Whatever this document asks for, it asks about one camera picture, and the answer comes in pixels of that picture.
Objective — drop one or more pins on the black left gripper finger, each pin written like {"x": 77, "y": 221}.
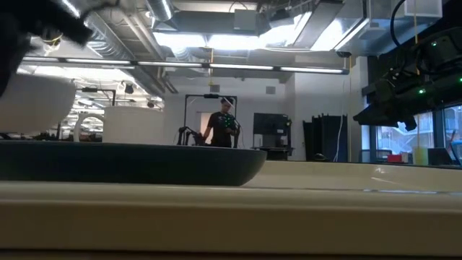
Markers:
{"x": 9, "y": 57}

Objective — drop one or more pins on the white ribbed bowl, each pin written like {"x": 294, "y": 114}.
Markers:
{"x": 39, "y": 104}

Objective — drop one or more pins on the dark teal plate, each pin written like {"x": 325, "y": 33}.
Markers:
{"x": 126, "y": 162}

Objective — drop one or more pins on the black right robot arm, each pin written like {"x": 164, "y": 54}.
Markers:
{"x": 444, "y": 47}

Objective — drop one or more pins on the beige plastic tray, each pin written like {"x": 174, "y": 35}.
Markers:
{"x": 231, "y": 216}

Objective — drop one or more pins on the yellow-green translucent cup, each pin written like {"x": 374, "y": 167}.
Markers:
{"x": 420, "y": 156}

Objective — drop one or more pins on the red container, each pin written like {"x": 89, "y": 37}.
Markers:
{"x": 394, "y": 158}

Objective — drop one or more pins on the black folding partition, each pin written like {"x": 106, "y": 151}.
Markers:
{"x": 325, "y": 141}

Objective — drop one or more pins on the black monitor cabinet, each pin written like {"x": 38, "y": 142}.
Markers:
{"x": 270, "y": 124}

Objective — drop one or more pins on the long ceiling light fixture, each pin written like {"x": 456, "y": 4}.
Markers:
{"x": 242, "y": 66}

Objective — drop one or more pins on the person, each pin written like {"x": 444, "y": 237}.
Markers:
{"x": 220, "y": 130}

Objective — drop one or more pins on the grey ceiling box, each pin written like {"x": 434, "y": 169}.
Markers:
{"x": 245, "y": 20}

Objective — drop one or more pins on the black robot rig stand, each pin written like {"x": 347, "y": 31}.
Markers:
{"x": 211, "y": 96}

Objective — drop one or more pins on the silver spiral air duct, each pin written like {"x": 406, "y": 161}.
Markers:
{"x": 108, "y": 39}

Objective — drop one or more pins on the rectangular metal air duct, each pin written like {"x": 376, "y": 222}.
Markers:
{"x": 325, "y": 25}

